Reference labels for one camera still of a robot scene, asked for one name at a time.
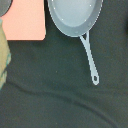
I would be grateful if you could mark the grey frying pan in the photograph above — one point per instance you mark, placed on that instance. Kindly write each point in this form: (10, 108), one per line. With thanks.
(75, 18)

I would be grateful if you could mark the black stove burner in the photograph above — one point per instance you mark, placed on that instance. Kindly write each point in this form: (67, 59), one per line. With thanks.
(4, 6)

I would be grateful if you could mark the woven beige placemat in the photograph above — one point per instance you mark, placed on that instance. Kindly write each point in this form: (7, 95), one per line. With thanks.
(5, 56)

